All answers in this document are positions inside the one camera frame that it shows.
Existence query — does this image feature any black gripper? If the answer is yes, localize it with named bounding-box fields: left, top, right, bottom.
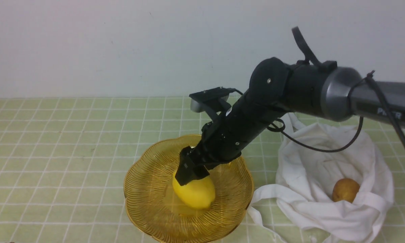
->
left=174, top=91, right=285, bottom=186

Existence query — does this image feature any yellow lemon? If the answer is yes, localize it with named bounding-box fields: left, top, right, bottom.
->
left=172, top=170, right=216, bottom=210

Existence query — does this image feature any white cloth bag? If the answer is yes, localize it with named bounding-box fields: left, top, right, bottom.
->
left=247, top=131, right=394, bottom=243

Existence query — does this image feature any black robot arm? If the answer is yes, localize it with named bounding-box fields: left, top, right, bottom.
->
left=175, top=57, right=405, bottom=186

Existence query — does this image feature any brown kiwi fruit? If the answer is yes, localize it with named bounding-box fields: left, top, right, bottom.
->
left=332, top=178, right=360, bottom=203

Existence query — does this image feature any amber ribbed plastic plate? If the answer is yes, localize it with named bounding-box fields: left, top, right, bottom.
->
left=123, top=134, right=254, bottom=243

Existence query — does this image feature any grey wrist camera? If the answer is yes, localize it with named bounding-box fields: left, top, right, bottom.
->
left=189, top=87, right=236, bottom=120

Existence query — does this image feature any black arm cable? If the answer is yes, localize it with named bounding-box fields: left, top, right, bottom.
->
left=267, top=26, right=405, bottom=179

